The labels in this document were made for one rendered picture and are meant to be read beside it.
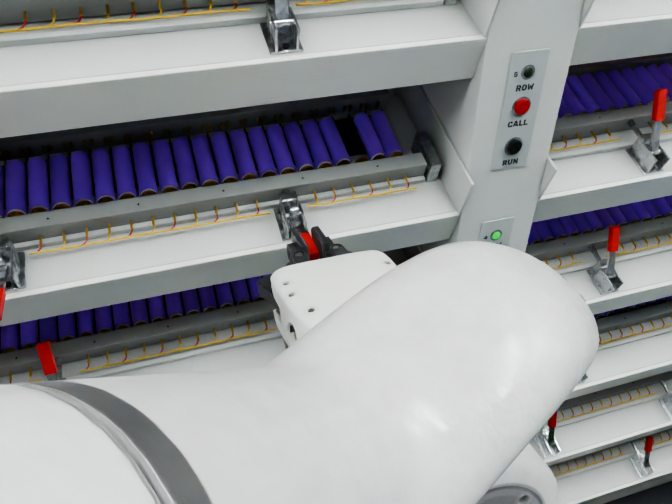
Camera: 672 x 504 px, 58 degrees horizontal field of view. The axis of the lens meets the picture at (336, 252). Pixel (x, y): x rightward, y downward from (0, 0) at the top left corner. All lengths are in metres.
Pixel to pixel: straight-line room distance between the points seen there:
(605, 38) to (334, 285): 0.37
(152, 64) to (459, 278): 0.34
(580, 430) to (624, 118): 0.61
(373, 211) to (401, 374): 0.45
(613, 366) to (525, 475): 0.78
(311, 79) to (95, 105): 0.18
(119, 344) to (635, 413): 0.92
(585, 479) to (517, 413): 1.17
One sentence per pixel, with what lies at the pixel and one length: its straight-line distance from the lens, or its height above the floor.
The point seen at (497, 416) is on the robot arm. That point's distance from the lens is 0.22.
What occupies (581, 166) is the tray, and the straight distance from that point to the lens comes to 0.77.
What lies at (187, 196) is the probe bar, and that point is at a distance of 0.62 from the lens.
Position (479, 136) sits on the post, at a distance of 0.63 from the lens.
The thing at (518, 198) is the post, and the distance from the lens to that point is 0.70.
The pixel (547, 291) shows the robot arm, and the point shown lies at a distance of 0.26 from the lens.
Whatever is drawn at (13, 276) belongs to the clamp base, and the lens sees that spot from 0.61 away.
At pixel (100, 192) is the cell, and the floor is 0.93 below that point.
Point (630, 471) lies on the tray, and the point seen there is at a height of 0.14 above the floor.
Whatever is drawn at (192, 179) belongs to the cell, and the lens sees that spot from 0.64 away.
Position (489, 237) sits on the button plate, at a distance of 0.70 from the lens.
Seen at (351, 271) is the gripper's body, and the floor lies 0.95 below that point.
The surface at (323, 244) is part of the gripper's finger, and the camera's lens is 0.54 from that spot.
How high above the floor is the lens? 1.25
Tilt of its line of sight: 37 degrees down
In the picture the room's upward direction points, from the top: straight up
